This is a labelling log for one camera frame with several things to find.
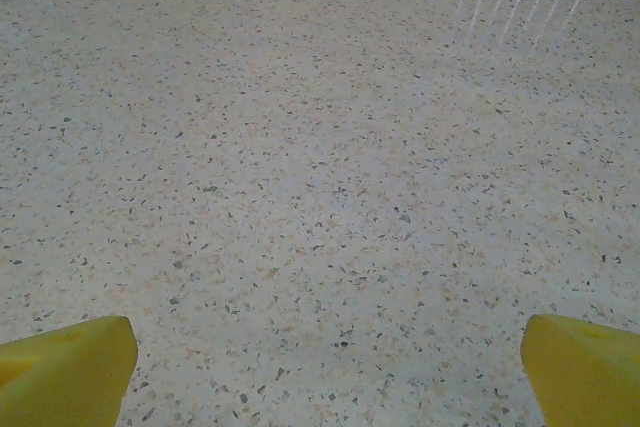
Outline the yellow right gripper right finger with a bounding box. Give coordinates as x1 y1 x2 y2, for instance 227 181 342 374
519 313 640 427

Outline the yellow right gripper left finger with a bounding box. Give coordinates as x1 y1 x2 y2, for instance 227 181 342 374
0 315 139 427

